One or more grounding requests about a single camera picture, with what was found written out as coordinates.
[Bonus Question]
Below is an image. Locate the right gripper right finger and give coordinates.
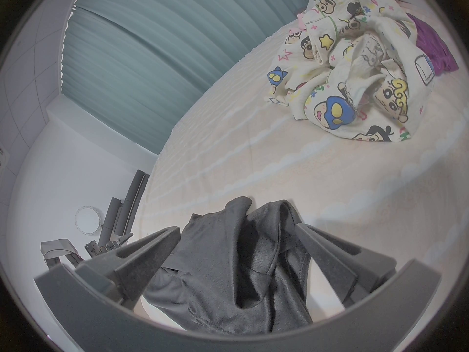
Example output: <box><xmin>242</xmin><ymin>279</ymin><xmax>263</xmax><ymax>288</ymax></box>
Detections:
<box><xmin>295</xmin><ymin>223</ymin><xmax>397</xmax><ymax>304</ymax></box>

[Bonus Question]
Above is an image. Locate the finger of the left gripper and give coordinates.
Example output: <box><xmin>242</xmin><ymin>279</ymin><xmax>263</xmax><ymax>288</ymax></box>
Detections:
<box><xmin>112</xmin><ymin>233</ymin><xmax>134</xmax><ymax>250</ymax></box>

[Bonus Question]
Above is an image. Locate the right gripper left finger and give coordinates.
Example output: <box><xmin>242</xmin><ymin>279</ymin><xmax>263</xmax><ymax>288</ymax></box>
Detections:
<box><xmin>75</xmin><ymin>226</ymin><xmax>181</xmax><ymax>303</ymax></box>

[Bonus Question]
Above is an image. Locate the black T-shirt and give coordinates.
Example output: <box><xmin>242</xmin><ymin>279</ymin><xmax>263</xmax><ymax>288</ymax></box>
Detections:
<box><xmin>145</xmin><ymin>196</ymin><xmax>314</xmax><ymax>336</ymax></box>

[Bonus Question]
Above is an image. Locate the bed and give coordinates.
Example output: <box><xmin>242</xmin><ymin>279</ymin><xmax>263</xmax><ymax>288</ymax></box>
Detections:
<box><xmin>130</xmin><ymin>0</ymin><xmax>469</xmax><ymax>329</ymax></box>

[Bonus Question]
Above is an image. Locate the black chest of drawers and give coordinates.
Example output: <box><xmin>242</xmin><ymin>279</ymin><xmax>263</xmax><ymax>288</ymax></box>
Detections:
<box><xmin>99</xmin><ymin>170</ymin><xmax>151</xmax><ymax>250</ymax></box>

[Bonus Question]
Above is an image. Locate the round white mirror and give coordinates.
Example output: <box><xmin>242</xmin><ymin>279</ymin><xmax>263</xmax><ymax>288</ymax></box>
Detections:
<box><xmin>74</xmin><ymin>206</ymin><xmax>102</xmax><ymax>235</ymax></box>

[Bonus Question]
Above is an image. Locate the white printed pyjama garment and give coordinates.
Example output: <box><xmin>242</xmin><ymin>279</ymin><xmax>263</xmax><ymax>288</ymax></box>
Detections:
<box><xmin>267</xmin><ymin>0</ymin><xmax>437</xmax><ymax>143</ymax></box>

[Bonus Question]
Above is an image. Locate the purple satin garment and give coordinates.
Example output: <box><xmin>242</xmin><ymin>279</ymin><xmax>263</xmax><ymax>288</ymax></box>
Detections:
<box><xmin>366</xmin><ymin>0</ymin><xmax>459</xmax><ymax>76</ymax></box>

